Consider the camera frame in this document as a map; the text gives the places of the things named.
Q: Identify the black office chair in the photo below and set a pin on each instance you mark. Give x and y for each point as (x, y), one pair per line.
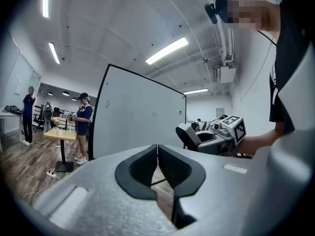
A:
(39, 119)

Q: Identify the clothes rack with garments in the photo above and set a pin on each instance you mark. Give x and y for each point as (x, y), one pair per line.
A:
(47, 114)

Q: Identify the white power strip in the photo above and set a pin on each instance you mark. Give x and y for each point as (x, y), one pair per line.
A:
(51, 174)

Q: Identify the black head camera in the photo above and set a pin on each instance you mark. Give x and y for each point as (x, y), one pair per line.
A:
(211, 11)

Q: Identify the yellow pedestal table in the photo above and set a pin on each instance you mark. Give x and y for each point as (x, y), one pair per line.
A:
(61, 134)

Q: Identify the black metal railing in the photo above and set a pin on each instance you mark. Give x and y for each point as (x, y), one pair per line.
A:
(62, 125)

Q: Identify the vase with pink flowers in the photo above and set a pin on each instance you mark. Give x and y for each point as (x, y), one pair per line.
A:
(57, 129)

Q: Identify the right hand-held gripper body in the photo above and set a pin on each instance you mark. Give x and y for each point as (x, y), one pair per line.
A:
(236, 129)

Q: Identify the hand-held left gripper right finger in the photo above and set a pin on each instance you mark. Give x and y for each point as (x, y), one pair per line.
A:
(177, 171)

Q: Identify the grey work table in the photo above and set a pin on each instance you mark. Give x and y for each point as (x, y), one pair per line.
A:
(137, 112)

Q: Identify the ceiling air conditioning unit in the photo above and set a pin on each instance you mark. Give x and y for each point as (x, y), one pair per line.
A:
(225, 74)

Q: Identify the white desk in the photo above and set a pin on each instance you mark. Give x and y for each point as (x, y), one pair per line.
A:
(9, 118)

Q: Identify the person's black shirt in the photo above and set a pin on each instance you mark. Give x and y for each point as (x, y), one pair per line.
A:
(290, 58)

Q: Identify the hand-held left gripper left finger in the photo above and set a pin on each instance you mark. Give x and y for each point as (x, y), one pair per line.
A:
(137, 171)

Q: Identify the person's head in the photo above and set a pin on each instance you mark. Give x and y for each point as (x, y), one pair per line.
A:
(246, 6)

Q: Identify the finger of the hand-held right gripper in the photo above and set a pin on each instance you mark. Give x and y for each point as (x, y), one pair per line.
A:
(209, 144)

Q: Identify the person's right forearm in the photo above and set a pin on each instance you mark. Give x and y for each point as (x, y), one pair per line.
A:
(261, 141)

